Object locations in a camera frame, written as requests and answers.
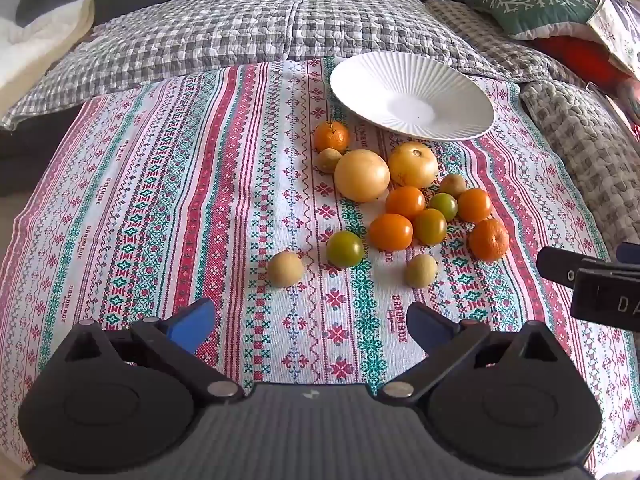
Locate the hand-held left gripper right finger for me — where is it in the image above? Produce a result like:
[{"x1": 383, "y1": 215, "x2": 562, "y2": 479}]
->
[{"x1": 376, "y1": 301, "x2": 560, "y2": 408}]

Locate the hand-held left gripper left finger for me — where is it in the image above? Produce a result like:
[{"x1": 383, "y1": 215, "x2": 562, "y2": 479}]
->
[{"x1": 62, "y1": 297, "x2": 247, "y2": 403}]

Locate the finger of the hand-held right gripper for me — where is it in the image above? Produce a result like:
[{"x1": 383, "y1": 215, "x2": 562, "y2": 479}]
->
[
  {"x1": 536, "y1": 241, "x2": 640, "y2": 288},
  {"x1": 570, "y1": 259, "x2": 640, "y2": 332}
]

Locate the small tan round fruit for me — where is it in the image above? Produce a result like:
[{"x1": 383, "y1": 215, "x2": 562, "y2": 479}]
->
[
  {"x1": 266, "y1": 251, "x2": 305, "y2": 288},
  {"x1": 316, "y1": 148, "x2": 343, "y2": 175},
  {"x1": 405, "y1": 253, "x2": 438, "y2": 289},
  {"x1": 438, "y1": 173, "x2": 468, "y2": 198}
]

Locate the mandarin orange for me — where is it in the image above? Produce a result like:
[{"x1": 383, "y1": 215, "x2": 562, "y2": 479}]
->
[{"x1": 468, "y1": 218, "x2": 510, "y2": 263}]

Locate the half-ripe tomato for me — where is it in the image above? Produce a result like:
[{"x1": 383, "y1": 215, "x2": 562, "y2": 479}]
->
[{"x1": 412, "y1": 208, "x2": 448, "y2": 246}]

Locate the orange tomato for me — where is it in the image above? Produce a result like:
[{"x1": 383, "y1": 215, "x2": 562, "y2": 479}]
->
[
  {"x1": 456, "y1": 188, "x2": 493, "y2": 224},
  {"x1": 369, "y1": 213, "x2": 414, "y2": 252},
  {"x1": 385, "y1": 186, "x2": 426, "y2": 220}
]

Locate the green tomato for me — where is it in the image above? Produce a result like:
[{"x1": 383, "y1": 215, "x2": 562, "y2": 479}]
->
[
  {"x1": 326, "y1": 230, "x2": 366, "y2": 269},
  {"x1": 428, "y1": 192, "x2": 459, "y2": 222}
]

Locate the large yellow round fruit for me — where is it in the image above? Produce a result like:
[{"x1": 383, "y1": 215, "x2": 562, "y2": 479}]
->
[
  {"x1": 334, "y1": 149, "x2": 391, "y2": 204},
  {"x1": 387, "y1": 142, "x2": 439, "y2": 189}
]

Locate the mandarin with stem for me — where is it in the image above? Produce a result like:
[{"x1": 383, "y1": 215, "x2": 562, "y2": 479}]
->
[{"x1": 313, "y1": 119, "x2": 351, "y2": 155}]

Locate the white ribbed plate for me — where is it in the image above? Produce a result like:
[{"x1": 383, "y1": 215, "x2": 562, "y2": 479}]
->
[{"x1": 329, "y1": 51, "x2": 496, "y2": 139}]

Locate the red green patterned tablecloth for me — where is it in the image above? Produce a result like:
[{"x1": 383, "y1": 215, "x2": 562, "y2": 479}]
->
[{"x1": 0, "y1": 57, "x2": 640, "y2": 480}]

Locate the beige checked quilt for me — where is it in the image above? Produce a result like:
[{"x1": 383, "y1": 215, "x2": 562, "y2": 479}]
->
[{"x1": 425, "y1": 0, "x2": 640, "y2": 261}]

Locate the red cushion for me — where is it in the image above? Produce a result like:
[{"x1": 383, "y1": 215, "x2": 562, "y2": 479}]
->
[{"x1": 532, "y1": 35, "x2": 636, "y2": 91}]

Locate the printed fabric bag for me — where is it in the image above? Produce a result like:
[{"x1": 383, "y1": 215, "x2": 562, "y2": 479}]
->
[{"x1": 585, "y1": 0, "x2": 640, "y2": 78}]

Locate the green branch-print cushion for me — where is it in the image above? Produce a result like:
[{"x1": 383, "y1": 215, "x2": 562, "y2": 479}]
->
[{"x1": 467, "y1": 0, "x2": 601, "y2": 41}]

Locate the cream fleece blanket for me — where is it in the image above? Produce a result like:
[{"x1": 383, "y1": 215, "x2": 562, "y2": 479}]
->
[{"x1": 0, "y1": 0, "x2": 96, "y2": 116}]

